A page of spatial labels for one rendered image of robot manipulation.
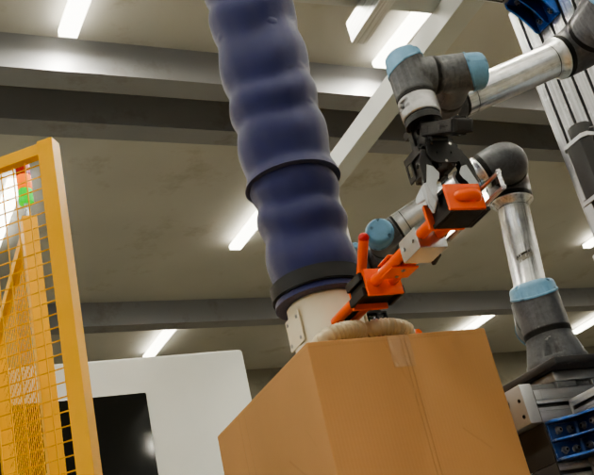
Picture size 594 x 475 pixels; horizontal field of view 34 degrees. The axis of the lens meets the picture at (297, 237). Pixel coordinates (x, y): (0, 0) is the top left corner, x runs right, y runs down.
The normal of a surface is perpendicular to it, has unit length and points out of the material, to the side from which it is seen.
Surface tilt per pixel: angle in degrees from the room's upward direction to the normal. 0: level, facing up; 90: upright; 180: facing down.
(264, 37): 79
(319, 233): 75
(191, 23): 180
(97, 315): 90
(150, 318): 90
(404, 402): 90
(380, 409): 90
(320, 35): 180
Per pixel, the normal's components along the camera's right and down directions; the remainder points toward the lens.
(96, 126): 0.21, 0.89
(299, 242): -0.33, -0.57
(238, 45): -0.50, -0.42
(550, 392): 0.41, -0.46
